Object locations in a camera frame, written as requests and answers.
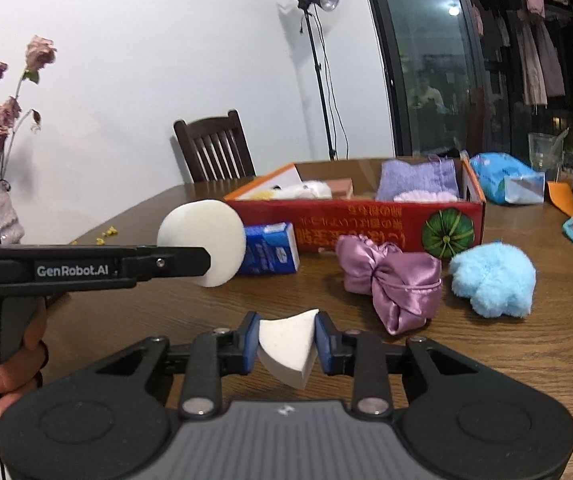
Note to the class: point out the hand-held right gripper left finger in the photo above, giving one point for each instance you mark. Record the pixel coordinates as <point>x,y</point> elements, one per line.
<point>251,342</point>

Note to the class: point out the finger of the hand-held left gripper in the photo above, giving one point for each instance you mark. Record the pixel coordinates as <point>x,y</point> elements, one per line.
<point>186,262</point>

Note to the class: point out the dark wooden chair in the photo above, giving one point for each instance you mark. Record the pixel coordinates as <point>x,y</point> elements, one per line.
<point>211,145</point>

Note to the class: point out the blue plastic packet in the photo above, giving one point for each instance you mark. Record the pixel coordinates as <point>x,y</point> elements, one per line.
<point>501,172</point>

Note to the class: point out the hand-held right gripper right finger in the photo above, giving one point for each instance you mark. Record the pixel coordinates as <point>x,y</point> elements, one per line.
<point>322,342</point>

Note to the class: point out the row of hanging clothes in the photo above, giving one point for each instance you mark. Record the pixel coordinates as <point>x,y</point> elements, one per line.
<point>531,60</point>

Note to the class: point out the black framed glass door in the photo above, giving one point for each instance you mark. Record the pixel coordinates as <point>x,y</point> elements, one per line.
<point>416,60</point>

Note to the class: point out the blue tissue pack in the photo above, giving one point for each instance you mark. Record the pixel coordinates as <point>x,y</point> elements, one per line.
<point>269,250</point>

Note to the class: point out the purple satin pouch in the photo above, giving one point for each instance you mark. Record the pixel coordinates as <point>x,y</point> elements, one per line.
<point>396,280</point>

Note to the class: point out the white wedge sponge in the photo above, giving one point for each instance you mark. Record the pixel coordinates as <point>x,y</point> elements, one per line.
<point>286,350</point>

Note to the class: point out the orange cardboard piece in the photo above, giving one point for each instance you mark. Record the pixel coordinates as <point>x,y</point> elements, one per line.
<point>561,197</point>

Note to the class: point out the yellow petal crumbs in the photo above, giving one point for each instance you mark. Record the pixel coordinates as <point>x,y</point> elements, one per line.
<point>110,231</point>

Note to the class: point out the yellow white plush toy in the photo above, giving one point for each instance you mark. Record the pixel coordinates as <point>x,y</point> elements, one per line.
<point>296,191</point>

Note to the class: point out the person's left hand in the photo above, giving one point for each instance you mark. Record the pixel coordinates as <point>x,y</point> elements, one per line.
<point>16,370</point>

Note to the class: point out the red orange cardboard box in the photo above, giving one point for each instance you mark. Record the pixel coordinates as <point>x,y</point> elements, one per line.
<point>366,225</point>

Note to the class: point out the round white sponge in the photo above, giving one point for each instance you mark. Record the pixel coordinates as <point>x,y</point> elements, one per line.
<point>201,225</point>

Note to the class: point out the light blue plush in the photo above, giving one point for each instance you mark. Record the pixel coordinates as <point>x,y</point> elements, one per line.
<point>493,280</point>

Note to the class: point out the clear glass cup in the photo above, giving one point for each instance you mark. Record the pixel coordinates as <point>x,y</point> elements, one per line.
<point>541,155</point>

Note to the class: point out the lavender cloth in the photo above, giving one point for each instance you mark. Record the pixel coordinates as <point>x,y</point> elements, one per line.
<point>416,177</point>

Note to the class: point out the pink ribbed vase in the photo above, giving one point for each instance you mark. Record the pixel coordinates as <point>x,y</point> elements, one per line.
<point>4,215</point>

